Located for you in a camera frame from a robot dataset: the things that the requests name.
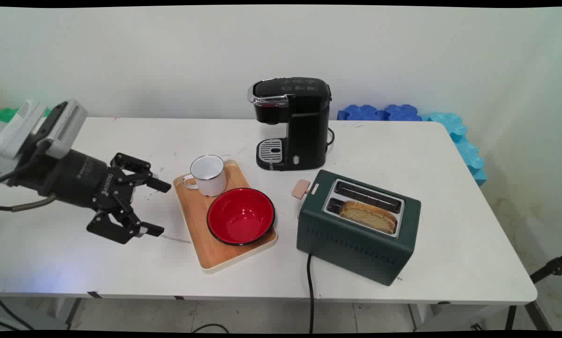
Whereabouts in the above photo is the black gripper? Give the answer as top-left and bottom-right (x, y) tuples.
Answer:
(15, 149), (172, 245)

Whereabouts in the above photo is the dark green toaster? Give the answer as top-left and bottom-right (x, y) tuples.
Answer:
(291, 169), (422, 287)

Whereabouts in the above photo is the wooden serving tray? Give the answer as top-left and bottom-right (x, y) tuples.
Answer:
(173, 160), (279, 274)

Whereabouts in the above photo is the white enamel mug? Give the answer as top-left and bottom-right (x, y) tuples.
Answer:
(182, 155), (228, 197)

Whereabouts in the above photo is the red bowl with black rim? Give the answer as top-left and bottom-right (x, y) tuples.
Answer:
(206, 188), (276, 246)

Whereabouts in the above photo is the white table leg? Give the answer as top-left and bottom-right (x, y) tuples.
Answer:
(51, 297), (83, 330)

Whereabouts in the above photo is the green foam mat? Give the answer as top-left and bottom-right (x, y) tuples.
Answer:
(0, 107), (52, 124)

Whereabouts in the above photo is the black coffee machine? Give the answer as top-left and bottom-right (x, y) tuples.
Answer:
(247, 77), (333, 172)

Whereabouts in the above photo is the toasted bread slice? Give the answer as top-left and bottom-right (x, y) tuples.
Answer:
(339, 200), (398, 235)

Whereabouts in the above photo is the cyan foam mat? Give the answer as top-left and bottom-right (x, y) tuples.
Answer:
(421, 112), (488, 187)

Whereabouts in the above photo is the black tripod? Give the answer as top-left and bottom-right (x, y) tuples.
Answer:
(505, 253), (562, 331)

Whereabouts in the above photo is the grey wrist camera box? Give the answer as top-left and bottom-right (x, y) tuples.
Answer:
(36, 99), (89, 160)

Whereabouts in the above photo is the grey gripper cable hose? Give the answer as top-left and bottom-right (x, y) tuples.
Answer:
(0, 192), (57, 213)

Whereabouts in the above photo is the black floor cable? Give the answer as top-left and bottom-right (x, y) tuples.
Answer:
(0, 295), (36, 331)
(190, 323), (230, 334)

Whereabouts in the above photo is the black toaster power cable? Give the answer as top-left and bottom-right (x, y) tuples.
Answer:
(306, 253), (316, 334)

